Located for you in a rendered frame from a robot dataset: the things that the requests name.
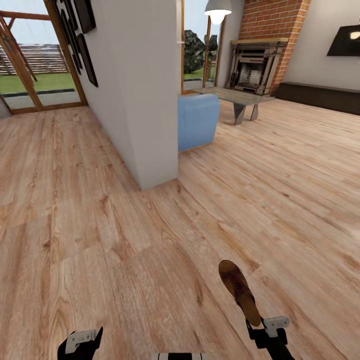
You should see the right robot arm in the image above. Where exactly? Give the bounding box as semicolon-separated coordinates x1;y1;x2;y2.
246;316;295;360

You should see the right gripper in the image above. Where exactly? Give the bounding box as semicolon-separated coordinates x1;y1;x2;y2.
246;319;288;360

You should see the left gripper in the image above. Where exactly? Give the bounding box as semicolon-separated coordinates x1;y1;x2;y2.
57;327;103;360

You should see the sandal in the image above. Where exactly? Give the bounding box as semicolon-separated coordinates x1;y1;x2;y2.
218;260;262;327

